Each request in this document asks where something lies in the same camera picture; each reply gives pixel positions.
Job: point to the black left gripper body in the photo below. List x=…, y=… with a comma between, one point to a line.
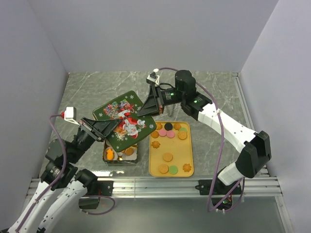
x=89, y=127

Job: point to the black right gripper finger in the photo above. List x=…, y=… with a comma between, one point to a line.
x=152, y=97
x=148, y=111

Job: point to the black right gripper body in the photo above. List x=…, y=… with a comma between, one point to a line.
x=163, y=99

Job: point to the gold tin lid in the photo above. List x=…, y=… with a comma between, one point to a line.
x=132, y=128

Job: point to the orange fish cookie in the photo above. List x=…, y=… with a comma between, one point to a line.
x=110, y=154

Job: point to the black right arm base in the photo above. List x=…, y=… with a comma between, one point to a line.
x=223, y=198

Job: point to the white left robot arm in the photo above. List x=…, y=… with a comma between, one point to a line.
x=62, y=184

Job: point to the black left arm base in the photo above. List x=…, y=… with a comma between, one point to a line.
x=97, y=189

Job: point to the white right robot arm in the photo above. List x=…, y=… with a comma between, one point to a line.
x=205, y=109

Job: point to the flower shaped cookie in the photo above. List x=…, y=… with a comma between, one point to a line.
x=155, y=144
x=158, y=126
x=187, y=167

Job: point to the black sandwich cookie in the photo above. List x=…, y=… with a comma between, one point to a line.
x=168, y=126

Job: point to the white paper cup liner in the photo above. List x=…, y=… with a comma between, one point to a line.
x=116, y=155
x=131, y=157

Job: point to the round waffle cookie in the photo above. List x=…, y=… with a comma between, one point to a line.
x=154, y=134
x=163, y=168
x=167, y=157
x=182, y=135

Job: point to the pink round cookie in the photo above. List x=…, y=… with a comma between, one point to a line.
x=170, y=134
x=162, y=132

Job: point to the gold cookie tin box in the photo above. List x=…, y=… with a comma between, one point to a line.
x=119, y=161

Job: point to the orange plastic tray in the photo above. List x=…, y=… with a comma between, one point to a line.
x=180, y=149

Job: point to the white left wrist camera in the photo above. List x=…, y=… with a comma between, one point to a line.
x=70, y=114

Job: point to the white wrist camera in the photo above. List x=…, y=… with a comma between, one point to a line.
x=153, y=78
x=70, y=114

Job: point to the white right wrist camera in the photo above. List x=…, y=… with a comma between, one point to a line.
x=153, y=78

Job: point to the white aluminium side rail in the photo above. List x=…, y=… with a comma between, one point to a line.
x=252, y=121

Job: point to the aluminium front rail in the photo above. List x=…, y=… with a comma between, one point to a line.
x=192, y=187

